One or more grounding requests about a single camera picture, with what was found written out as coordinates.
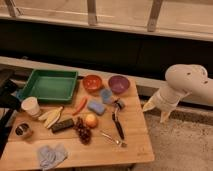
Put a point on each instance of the black stand at left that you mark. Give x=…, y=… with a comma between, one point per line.
x=7, y=100

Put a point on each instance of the yellow red apple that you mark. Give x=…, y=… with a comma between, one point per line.
x=91, y=120

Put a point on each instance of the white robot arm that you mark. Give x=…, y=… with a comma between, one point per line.
x=181, y=81

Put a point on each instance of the white paper cup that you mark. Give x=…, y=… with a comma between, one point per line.
x=31, y=106

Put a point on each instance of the orange bowl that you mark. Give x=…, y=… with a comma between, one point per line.
x=92, y=83

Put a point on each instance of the purple grape bunch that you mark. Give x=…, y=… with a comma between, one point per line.
x=83, y=132

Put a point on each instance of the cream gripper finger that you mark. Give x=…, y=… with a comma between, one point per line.
x=149, y=105
x=164, y=116

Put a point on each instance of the blue grey cloth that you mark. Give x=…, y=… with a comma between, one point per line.
x=49, y=158

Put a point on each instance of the black handled dish brush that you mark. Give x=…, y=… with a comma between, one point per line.
x=118, y=106

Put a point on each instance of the yellow banana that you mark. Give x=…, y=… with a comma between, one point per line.
x=51, y=117

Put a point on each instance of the dark chocolate bar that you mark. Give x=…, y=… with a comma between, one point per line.
x=60, y=126

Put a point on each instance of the purple bowl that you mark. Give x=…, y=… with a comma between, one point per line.
x=118, y=84

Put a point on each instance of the small metal tin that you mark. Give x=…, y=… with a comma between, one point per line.
x=23, y=130

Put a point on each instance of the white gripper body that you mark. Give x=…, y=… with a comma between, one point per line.
x=166, y=98

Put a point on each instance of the green plastic tray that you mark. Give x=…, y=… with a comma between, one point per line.
x=50, y=86

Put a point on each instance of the light blue sponge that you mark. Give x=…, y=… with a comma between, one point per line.
x=106, y=96

